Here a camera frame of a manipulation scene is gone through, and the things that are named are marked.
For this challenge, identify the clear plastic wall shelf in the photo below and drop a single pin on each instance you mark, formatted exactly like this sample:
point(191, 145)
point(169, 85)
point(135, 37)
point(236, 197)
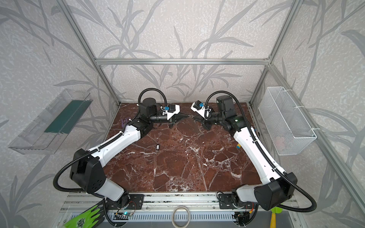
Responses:
point(47, 132)

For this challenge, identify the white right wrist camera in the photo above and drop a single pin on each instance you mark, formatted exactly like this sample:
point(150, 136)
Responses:
point(202, 109)

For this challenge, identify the purple pink garden fork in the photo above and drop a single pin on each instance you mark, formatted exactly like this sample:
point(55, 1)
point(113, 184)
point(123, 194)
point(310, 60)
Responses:
point(123, 123)

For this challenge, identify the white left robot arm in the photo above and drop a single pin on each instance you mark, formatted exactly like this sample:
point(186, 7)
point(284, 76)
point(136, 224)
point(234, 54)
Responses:
point(87, 172)

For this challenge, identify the white wire mesh basket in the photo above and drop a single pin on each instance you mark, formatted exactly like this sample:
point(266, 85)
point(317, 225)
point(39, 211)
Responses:
point(289, 130)

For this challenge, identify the green black work glove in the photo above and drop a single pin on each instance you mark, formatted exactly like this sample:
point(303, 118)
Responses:
point(90, 218)

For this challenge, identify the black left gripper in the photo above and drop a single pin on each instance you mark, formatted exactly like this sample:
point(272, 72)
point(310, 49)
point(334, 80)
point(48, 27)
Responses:
point(171, 118)

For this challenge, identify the green yellow toy shovel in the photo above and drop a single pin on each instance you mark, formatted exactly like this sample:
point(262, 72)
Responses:
point(274, 212)

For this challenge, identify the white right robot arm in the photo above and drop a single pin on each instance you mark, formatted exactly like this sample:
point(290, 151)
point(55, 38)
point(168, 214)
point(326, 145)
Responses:
point(273, 189)

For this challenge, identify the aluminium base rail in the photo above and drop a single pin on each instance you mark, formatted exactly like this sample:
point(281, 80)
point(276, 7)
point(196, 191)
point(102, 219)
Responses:
point(159, 207)

